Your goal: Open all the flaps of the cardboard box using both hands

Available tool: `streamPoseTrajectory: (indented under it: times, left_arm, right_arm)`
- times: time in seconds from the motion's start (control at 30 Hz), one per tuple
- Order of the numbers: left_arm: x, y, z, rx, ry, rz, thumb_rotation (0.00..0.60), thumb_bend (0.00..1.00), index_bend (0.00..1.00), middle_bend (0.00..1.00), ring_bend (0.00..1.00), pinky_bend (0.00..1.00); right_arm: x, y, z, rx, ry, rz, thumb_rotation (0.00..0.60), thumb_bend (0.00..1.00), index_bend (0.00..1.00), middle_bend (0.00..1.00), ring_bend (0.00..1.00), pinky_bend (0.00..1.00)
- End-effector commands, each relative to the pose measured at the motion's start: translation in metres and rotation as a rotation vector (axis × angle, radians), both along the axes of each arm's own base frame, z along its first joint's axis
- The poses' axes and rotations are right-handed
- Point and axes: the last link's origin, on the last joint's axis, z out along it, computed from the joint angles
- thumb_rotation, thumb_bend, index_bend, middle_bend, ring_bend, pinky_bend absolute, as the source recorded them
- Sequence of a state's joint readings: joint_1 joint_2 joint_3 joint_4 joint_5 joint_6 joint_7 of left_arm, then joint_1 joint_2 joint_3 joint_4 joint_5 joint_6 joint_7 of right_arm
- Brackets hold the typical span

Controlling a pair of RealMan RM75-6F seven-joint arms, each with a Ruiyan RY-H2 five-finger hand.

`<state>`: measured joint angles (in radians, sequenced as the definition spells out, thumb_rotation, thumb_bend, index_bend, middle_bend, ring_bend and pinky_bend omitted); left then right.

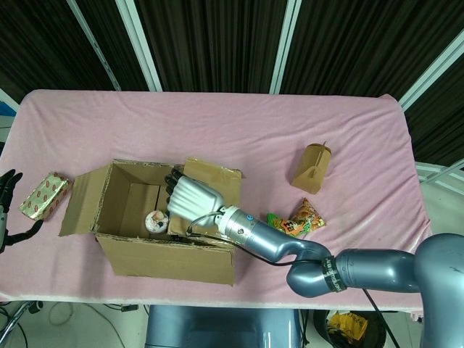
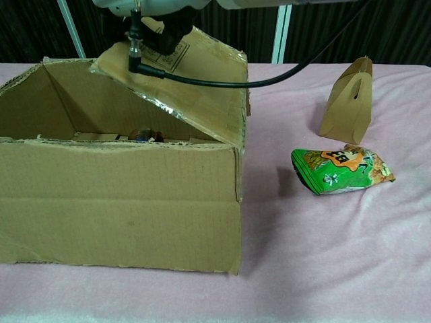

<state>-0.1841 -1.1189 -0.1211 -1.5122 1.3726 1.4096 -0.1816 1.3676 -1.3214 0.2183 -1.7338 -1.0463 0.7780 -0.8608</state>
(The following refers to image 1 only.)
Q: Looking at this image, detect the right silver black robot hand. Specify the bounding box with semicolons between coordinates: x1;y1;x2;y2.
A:
165;165;225;221

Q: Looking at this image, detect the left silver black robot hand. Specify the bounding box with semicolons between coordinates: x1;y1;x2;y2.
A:
0;168;46;254

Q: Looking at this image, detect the large brown cardboard box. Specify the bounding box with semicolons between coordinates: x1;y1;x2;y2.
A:
59;156;247;287

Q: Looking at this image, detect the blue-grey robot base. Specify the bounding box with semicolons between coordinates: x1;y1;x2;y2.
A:
144;305;302;348

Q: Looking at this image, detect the gold wrapped gift box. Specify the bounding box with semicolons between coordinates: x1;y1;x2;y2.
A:
18;170;75;221

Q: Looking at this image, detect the kraft paper gable box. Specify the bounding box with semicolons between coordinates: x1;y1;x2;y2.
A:
291;143;333;195

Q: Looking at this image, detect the small printed food cup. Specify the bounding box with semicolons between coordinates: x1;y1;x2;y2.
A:
144;210;170;235

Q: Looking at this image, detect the pink tablecloth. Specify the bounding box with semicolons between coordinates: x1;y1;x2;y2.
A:
0;88;432;312

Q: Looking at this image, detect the white blue cabinet edge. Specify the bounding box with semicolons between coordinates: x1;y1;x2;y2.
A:
0;88;19;128

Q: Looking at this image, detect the green orange snack bag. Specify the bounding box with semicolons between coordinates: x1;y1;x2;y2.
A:
266;197;328;240

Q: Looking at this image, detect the black pleated curtain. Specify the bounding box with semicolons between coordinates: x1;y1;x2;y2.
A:
0;0;464;164

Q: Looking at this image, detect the black waste bin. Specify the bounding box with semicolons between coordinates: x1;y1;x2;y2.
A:
313;310;387;348

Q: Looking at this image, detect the yellow crumpled bag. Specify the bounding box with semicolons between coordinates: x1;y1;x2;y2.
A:
328;312;369;341

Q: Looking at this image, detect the white frame post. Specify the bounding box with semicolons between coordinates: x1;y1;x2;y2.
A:
268;0;302;94
397;36;464;109
115;0;163;92
67;0;121;91

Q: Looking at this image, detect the white metal side frame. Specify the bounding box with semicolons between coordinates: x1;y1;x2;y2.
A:
415;161;464;186

